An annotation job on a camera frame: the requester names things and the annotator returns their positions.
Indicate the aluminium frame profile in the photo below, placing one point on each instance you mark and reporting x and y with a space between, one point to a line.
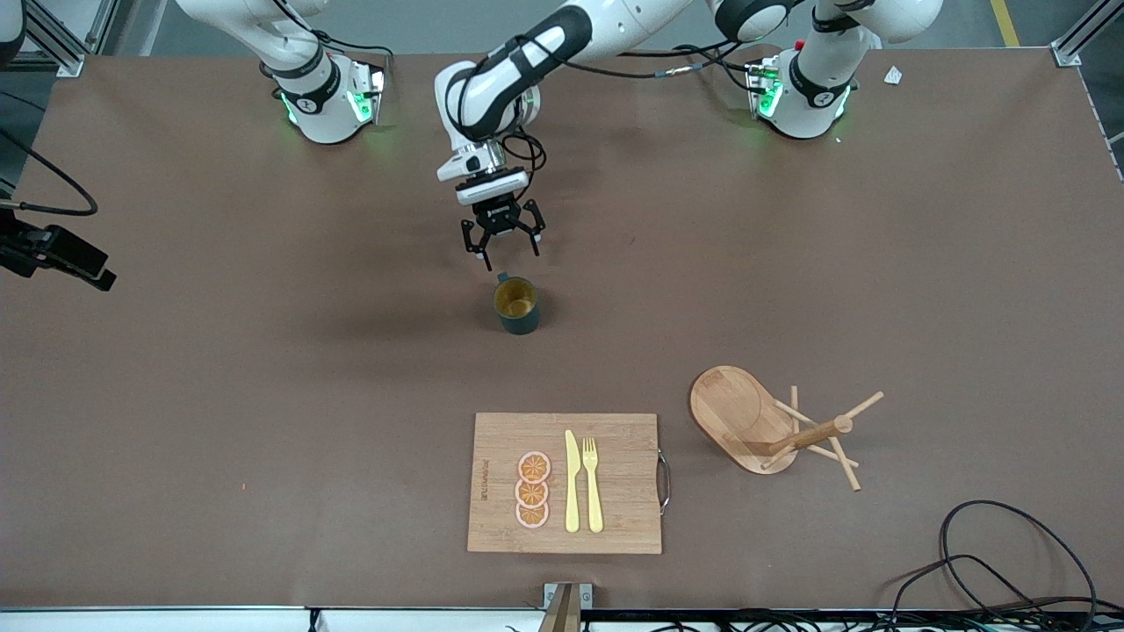
57 44
1076 35

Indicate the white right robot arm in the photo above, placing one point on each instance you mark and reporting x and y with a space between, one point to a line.
316 88

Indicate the white table edge rail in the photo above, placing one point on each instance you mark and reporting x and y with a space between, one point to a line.
176 621

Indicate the bamboo cutting board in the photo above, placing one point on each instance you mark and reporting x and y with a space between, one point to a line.
623 483

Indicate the wooden mug tree stand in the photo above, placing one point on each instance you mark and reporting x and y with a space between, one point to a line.
733 412

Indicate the orange slice toy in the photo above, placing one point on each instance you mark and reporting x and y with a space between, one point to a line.
531 493

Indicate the yellow plastic knife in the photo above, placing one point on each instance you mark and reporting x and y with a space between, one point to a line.
572 491

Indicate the dark green mug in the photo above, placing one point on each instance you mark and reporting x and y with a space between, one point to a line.
520 323

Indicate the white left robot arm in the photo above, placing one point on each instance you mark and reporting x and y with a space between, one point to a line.
615 17

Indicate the metal bracket with post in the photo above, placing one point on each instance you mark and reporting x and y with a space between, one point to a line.
568 606

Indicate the small white paper scrap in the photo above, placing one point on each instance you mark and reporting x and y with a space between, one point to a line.
893 76

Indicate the yellow plastic fork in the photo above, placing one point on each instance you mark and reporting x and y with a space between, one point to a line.
594 500

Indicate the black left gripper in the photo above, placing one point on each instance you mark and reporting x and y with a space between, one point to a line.
498 217

